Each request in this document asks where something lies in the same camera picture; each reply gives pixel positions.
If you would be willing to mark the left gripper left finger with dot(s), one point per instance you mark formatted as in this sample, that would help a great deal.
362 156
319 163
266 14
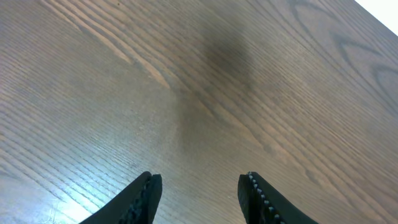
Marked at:
135 204

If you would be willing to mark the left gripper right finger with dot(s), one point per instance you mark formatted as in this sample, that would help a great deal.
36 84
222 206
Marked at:
261 203

